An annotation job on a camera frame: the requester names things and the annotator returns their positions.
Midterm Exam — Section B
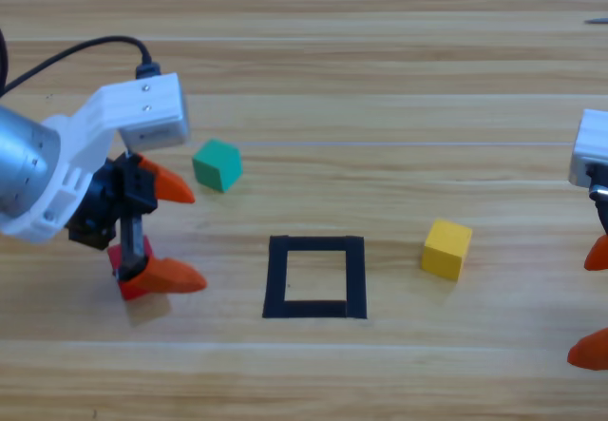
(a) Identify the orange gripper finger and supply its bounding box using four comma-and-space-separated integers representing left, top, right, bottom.
583, 234, 608, 272
118, 249, 208, 296
566, 328, 608, 372
123, 153, 197, 213

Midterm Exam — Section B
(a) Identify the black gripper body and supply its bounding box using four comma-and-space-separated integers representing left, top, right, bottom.
68, 154, 143, 270
587, 163, 608, 239

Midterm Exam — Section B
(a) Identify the red wooden cube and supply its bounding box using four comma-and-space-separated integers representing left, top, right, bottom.
107, 235, 161, 301

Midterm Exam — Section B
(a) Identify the green wooden cube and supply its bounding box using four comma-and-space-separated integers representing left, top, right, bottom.
191, 138, 244, 194

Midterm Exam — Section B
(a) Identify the yellow wooden cube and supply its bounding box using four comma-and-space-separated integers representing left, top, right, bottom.
421, 219, 474, 282

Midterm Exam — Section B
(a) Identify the black tape square outline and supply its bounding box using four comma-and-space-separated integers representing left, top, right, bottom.
261, 235, 369, 321

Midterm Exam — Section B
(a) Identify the white wrist mount ring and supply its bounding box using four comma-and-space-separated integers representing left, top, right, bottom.
0, 86, 125, 246

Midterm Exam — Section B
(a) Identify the black camera cable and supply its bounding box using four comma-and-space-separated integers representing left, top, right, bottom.
0, 29, 162, 97

